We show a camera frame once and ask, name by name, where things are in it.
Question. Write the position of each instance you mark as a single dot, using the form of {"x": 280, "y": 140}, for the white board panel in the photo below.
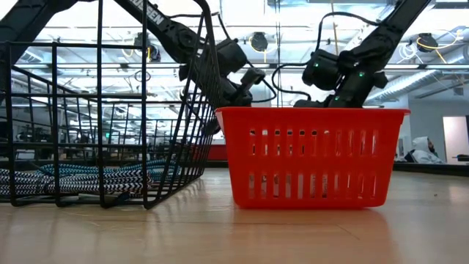
{"x": 456, "y": 139}

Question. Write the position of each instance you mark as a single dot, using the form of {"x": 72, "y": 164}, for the silver ceiling duct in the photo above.
{"x": 414, "y": 82}

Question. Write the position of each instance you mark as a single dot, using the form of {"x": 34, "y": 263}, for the red storage bin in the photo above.
{"x": 216, "y": 154}

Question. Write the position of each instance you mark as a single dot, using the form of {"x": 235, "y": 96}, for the black table frame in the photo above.
{"x": 432, "y": 169}

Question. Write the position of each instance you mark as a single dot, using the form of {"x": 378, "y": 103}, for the person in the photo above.
{"x": 425, "y": 154}

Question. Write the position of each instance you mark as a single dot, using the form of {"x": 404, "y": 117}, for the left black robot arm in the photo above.
{"x": 172, "y": 31}

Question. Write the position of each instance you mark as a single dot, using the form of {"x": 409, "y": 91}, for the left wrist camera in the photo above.
{"x": 253, "y": 78}

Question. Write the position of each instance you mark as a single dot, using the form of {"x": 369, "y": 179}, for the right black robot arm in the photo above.
{"x": 384, "y": 36}

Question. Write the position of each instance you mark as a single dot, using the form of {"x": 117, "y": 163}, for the red slotted plastic basket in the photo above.
{"x": 311, "y": 165}

